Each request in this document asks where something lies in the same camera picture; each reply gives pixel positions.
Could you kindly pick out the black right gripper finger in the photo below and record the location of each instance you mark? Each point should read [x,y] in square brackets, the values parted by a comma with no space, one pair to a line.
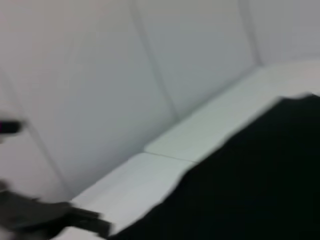
[37,215]
[10,127]

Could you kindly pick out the black shirt with pink print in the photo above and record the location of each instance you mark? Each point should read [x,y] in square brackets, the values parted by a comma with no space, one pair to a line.
[250,187]

